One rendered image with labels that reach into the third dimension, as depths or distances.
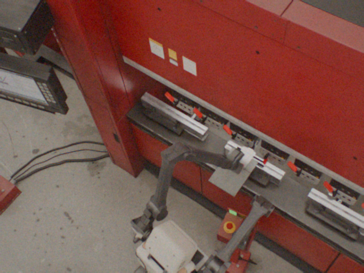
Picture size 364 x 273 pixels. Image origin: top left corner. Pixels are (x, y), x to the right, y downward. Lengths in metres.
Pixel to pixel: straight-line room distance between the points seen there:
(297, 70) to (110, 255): 2.33
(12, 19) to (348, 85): 1.53
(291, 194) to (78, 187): 1.84
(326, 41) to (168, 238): 1.17
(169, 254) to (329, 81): 1.08
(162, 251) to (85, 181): 1.84
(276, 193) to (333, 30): 1.43
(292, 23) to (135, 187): 2.49
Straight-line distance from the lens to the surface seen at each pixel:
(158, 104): 3.24
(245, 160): 2.98
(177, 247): 2.40
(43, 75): 2.73
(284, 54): 2.04
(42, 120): 4.55
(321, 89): 2.09
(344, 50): 1.85
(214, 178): 2.93
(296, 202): 3.05
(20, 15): 2.53
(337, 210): 2.97
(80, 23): 2.54
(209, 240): 3.85
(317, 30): 1.85
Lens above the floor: 3.69
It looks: 61 degrees down
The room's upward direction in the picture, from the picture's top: 8 degrees counter-clockwise
